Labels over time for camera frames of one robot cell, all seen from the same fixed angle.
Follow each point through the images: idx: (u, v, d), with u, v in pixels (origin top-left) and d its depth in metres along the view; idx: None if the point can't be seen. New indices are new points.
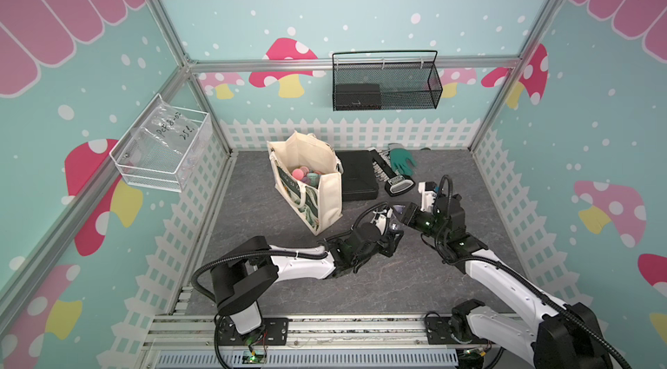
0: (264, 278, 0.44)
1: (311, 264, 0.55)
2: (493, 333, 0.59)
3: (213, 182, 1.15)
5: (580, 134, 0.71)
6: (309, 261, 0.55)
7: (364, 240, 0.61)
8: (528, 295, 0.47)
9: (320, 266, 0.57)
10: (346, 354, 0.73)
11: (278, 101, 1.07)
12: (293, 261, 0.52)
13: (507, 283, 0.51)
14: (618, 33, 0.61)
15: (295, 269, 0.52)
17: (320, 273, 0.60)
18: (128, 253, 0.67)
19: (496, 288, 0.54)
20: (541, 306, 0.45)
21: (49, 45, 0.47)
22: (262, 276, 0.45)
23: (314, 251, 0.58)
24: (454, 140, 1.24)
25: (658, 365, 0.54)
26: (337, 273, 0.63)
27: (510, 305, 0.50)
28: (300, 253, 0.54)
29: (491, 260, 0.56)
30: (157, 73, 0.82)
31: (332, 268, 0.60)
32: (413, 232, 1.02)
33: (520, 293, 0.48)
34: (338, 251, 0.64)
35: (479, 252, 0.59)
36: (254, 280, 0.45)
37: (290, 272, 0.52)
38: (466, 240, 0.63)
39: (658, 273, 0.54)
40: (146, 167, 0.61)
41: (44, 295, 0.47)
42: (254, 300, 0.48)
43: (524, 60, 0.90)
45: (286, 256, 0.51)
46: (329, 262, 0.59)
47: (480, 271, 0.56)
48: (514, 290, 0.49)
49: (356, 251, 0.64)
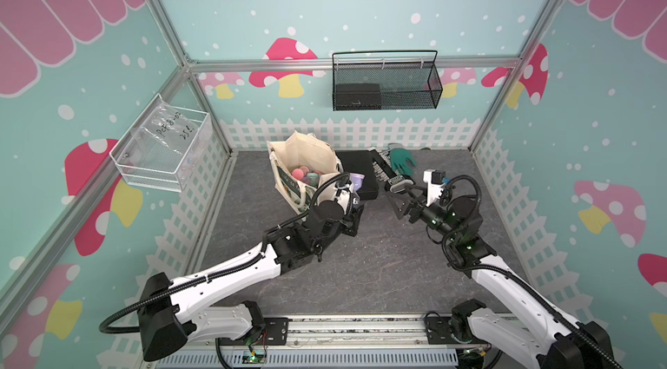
0: (158, 324, 0.38)
1: (233, 280, 0.45)
2: (496, 338, 0.58)
3: (213, 182, 1.15)
5: (580, 134, 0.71)
6: (231, 277, 0.46)
7: (321, 219, 0.50)
8: (539, 311, 0.46)
9: (252, 273, 0.47)
10: (346, 354, 0.73)
11: (278, 101, 1.07)
12: (205, 289, 0.43)
13: (517, 297, 0.49)
14: (618, 33, 0.61)
15: (214, 293, 0.44)
17: (261, 279, 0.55)
18: (128, 253, 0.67)
19: (504, 296, 0.52)
20: (552, 323, 0.44)
21: (49, 46, 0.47)
22: (156, 323, 0.39)
23: (244, 260, 0.48)
24: (454, 140, 1.24)
25: (658, 365, 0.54)
26: (293, 263, 0.51)
27: (518, 315, 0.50)
28: (212, 275, 0.45)
29: (502, 270, 0.54)
30: (157, 73, 0.82)
31: (277, 265, 0.49)
32: (412, 231, 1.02)
33: (531, 307, 0.47)
34: (287, 240, 0.52)
35: (487, 259, 0.56)
36: (151, 328, 0.39)
37: (208, 298, 0.44)
38: (474, 243, 0.61)
39: (658, 273, 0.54)
40: (146, 167, 0.61)
41: (44, 295, 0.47)
42: (179, 340, 0.44)
43: (524, 60, 0.90)
45: (191, 286, 0.43)
46: (263, 265, 0.48)
47: (489, 279, 0.55)
48: (525, 303, 0.47)
49: (316, 234, 0.53)
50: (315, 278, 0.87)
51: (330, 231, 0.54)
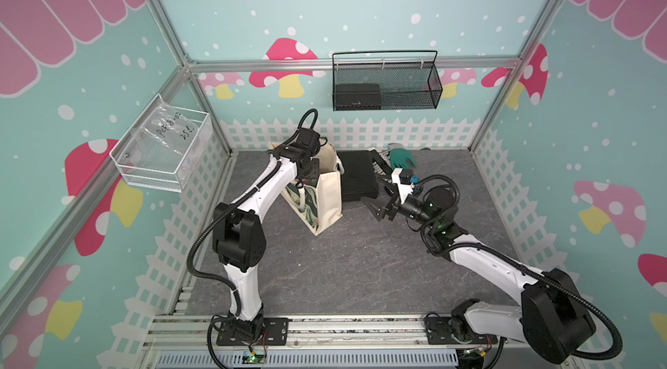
0: (249, 223, 0.49)
1: (276, 182, 0.59)
2: (489, 323, 0.59)
3: (213, 182, 1.15)
5: (581, 134, 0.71)
6: (273, 181, 0.58)
7: (310, 131, 0.72)
8: (508, 269, 0.49)
9: (282, 175, 0.60)
10: (346, 354, 0.73)
11: (278, 101, 1.07)
12: (261, 194, 0.55)
13: (488, 261, 0.53)
14: (618, 33, 0.61)
15: (268, 198, 0.57)
17: (288, 181, 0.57)
18: (128, 253, 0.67)
19: (478, 268, 0.56)
20: (521, 277, 0.47)
21: (49, 46, 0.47)
22: (247, 224, 0.49)
23: (267, 170, 0.60)
24: (454, 140, 1.24)
25: (658, 365, 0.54)
26: (303, 164, 0.67)
27: (495, 282, 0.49)
28: (260, 182, 0.57)
29: (472, 242, 0.58)
30: (157, 73, 0.82)
31: (293, 163, 0.63)
32: (412, 232, 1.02)
33: (502, 268, 0.50)
34: (287, 148, 0.66)
35: (460, 238, 0.61)
36: (244, 230, 0.50)
37: (267, 201, 0.56)
38: (450, 227, 0.65)
39: (659, 273, 0.55)
40: (146, 167, 0.61)
41: (45, 294, 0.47)
42: (263, 242, 0.56)
43: (524, 60, 0.90)
45: (250, 197, 0.54)
46: (287, 167, 0.61)
47: (463, 254, 0.58)
48: (496, 266, 0.51)
49: (310, 145, 0.72)
50: (315, 278, 0.87)
51: (319, 145, 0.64)
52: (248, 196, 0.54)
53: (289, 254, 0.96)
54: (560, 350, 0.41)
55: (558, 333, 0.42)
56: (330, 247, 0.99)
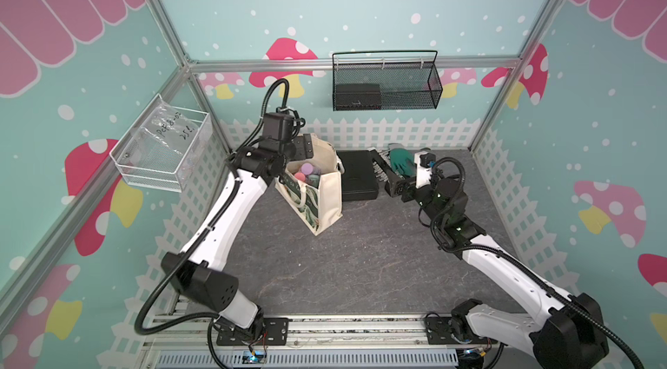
0: (203, 278, 0.40)
1: (235, 211, 0.46)
2: (494, 330, 0.58)
3: (213, 182, 1.15)
5: (581, 134, 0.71)
6: (231, 212, 0.46)
7: (277, 120, 0.53)
8: (531, 286, 0.46)
9: (244, 199, 0.48)
10: (345, 354, 0.73)
11: (278, 101, 1.07)
12: (216, 234, 0.44)
13: (510, 273, 0.49)
14: (618, 33, 0.61)
15: (227, 235, 0.46)
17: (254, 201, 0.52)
18: (128, 253, 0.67)
19: (497, 276, 0.52)
20: (546, 299, 0.44)
21: (49, 45, 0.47)
22: (200, 280, 0.40)
23: (226, 195, 0.47)
24: (454, 140, 1.24)
25: (658, 365, 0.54)
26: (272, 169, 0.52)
27: (511, 295, 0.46)
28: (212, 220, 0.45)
29: (491, 248, 0.53)
30: (157, 73, 0.82)
31: (257, 177, 0.49)
32: (413, 232, 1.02)
33: (524, 285, 0.46)
34: (249, 155, 0.51)
35: (477, 238, 0.56)
36: (200, 285, 0.40)
37: (226, 240, 0.46)
38: (465, 225, 0.60)
39: (658, 273, 0.55)
40: (146, 167, 0.61)
41: (45, 295, 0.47)
42: (230, 285, 0.48)
43: (524, 60, 0.90)
45: (201, 241, 0.43)
46: (246, 187, 0.48)
47: (480, 259, 0.54)
48: (518, 281, 0.47)
49: (279, 138, 0.54)
50: (315, 278, 0.87)
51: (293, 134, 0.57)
52: (201, 240, 0.43)
53: (289, 254, 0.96)
54: None
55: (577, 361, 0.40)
56: (330, 247, 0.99)
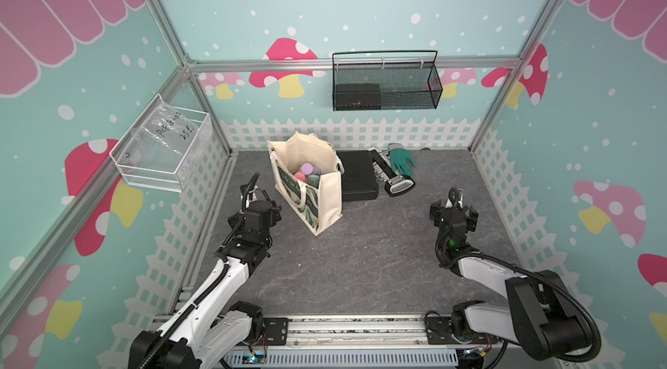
0: (178, 359, 0.39)
1: (220, 291, 0.50)
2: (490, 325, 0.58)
3: (213, 182, 1.15)
5: (581, 134, 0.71)
6: (214, 293, 0.49)
7: (256, 214, 0.61)
8: (503, 269, 0.53)
9: (230, 281, 0.52)
10: (346, 354, 0.73)
11: (278, 101, 1.07)
12: (198, 312, 0.45)
13: (487, 265, 0.57)
14: (618, 33, 0.61)
15: (209, 313, 0.47)
17: (238, 285, 0.55)
18: (128, 253, 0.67)
19: (480, 273, 0.59)
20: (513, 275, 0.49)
21: (49, 45, 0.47)
22: (175, 361, 0.39)
23: (214, 277, 0.52)
24: (454, 140, 1.24)
25: (657, 365, 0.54)
26: (256, 260, 0.59)
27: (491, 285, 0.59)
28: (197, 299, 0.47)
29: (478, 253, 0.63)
30: (157, 73, 0.82)
31: (245, 265, 0.56)
32: (413, 232, 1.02)
33: (498, 270, 0.53)
34: (238, 246, 0.59)
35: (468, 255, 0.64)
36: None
37: (207, 318, 0.46)
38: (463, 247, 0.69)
39: (658, 273, 0.55)
40: (146, 167, 0.61)
41: (44, 295, 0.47)
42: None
43: (524, 60, 0.90)
45: (183, 319, 0.44)
46: (234, 271, 0.54)
47: (469, 263, 0.63)
48: (492, 268, 0.55)
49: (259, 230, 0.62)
50: (315, 278, 0.87)
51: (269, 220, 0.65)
52: (182, 317, 0.44)
53: (289, 254, 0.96)
54: (542, 339, 0.42)
55: (538, 321, 0.43)
56: (330, 247, 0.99)
